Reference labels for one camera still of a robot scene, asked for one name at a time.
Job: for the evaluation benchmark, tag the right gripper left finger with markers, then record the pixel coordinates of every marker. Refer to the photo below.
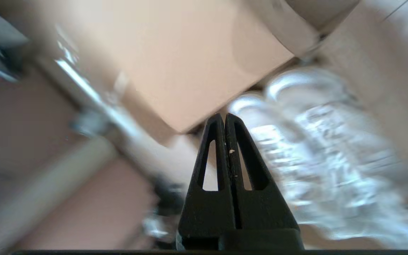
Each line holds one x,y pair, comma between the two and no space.
207,212

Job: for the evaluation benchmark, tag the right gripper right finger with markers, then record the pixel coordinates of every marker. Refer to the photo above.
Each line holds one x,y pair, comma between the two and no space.
264,209

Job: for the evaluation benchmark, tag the white mesh sneaker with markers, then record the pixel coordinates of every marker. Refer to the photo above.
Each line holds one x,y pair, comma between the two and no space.
246,109
331,141

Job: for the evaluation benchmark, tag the brown cardboard shoe box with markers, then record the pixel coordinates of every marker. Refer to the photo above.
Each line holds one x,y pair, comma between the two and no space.
172,53

